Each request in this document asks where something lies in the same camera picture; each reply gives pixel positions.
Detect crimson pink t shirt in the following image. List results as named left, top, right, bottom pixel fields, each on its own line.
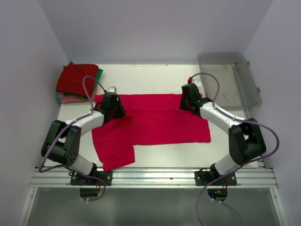
left=92, top=94, right=211, bottom=172

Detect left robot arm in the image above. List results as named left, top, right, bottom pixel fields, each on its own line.
left=39, top=91, right=126, bottom=185

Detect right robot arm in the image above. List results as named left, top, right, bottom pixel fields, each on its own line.
left=180, top=83, right=266, bottom=185

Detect green folded shirt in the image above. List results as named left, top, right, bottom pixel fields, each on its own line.
left=62, top=69, right=103, bottom=100

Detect salmon pink folded shirt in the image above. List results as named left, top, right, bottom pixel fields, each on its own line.
left=61, top=93, right=89, bottom=104

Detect clear plastic bin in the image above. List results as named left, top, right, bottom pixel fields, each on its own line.
left=198, top=52, right=261, bottom=112

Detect dark red folded shirt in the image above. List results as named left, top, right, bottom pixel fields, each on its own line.
left=56, top=62, right=99, bottom=97

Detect light blue folded shirt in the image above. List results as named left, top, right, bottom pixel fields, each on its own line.
left=56, top=92, right=62, bottom=104

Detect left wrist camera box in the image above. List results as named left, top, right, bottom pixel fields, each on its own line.
left=107, top=86, right=117, bottom=93

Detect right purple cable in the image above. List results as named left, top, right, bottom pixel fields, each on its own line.
left=188, top=72, right=281, bottom=226

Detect purple cable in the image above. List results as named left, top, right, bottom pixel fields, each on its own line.
left=38, top=75, right=109, bottom=202
left=188, top=72, right=281, bottom=226

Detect aluminium mounting rail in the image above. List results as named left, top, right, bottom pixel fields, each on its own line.
left=30, top=168, right=277, bottom=188

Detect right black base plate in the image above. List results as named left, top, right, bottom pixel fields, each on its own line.
left=194, top=170, right=238, bottom=186

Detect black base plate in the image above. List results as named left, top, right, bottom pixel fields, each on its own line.
left=194, top=170, right=238, bottom=186
left=68, top=171, right=113, bottom=186

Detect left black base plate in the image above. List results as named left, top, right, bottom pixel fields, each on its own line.
left=68, top=171, right=113, bottom=186

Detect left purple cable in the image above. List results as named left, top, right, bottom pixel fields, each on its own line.
left=38, top=75, right=109, bottom=202

